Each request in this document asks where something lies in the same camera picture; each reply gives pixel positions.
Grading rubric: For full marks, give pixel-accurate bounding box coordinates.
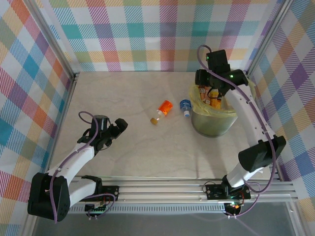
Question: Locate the orange juice bottle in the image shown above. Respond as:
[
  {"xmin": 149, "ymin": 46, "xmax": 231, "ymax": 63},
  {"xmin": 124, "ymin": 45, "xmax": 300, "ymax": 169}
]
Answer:
[{"xmin": 198, "ymin": 85, "xmax": 223, "ymax": 110}]

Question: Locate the green plastic bin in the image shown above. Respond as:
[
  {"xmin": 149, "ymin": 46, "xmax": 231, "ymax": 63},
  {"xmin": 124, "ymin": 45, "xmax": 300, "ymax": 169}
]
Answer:
[{"xmin": 191, "ymin": 109, "xmax": 238, "ymax": 138}]

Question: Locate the crushed blue label bottle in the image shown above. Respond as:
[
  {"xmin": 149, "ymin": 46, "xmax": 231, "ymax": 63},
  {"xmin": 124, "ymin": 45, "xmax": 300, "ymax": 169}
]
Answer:
[{"xmin": 179, "ymin": 99, "xmax": 192, "ymax": 118}]

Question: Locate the orange label plastic bottle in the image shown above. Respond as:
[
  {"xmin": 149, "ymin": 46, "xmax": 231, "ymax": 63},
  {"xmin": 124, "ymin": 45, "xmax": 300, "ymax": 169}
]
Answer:
[{"xmin": 156, "ymin": 100, "xmax": 174, "ymax": 121}]

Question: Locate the green terminal circuit board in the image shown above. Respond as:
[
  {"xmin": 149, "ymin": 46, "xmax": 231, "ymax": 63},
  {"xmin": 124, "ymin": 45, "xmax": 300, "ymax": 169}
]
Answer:
[{"xmin": 85, "ymin": 204, "xmax": 109, "ymax": 214}]

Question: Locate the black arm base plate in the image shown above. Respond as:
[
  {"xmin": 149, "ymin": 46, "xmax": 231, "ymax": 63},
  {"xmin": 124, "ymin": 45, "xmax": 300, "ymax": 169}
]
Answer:
[
  {"xmin": 205, "ymin": 183, "xmax": 252, "ymax": 200},
  {"xmin": 100, "ymin": 185, "xmax": 120, "ymax": 202}
]

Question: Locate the aluminium frame post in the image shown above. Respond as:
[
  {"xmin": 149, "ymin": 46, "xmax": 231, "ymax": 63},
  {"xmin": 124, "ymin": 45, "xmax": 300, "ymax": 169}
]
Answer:
[
  {"xmin": 22, "ymin": 0, "xmax": 81, "ymax": 83},
  {"xmin": 247, "ymin": 0, "xmax": 295, "ymax": 76}
]

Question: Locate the aluminium front rail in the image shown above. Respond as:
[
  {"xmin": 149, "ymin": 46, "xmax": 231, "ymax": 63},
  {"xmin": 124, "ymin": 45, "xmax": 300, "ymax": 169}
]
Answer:
[{"xmin": 26, "ymin": 176, "xmax": 300, "ymax": 205}]

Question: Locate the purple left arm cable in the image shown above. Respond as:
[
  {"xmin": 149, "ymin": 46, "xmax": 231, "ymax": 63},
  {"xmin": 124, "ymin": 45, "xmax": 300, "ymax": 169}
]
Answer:
[{"xmin": 50, "ymin": 111, "xmax": 118, "ymax": 223}]

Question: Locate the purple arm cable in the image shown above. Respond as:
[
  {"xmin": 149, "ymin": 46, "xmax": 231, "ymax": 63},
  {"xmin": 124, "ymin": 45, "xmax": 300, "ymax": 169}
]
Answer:
[
  {"xmin": 196, "ymin": 45, "xmax": 275, "ymax": 219},
  {"xmin": 50, "ymin": 111, "xmax": 118, "ymax": 223}
]

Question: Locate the grey slotted cable duct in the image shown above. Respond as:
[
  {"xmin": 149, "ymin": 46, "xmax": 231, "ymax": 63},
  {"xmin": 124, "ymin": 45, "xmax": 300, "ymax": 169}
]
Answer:
[{"xmin": 68, "ymin": 206, "xmax": 227, "ymax": 215}]

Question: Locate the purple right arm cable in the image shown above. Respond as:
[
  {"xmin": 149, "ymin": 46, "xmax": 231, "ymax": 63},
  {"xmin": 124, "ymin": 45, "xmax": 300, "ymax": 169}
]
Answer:
[{"xmin": 196, "ymin": 45, "xmax": 275, "ymax": 219}]

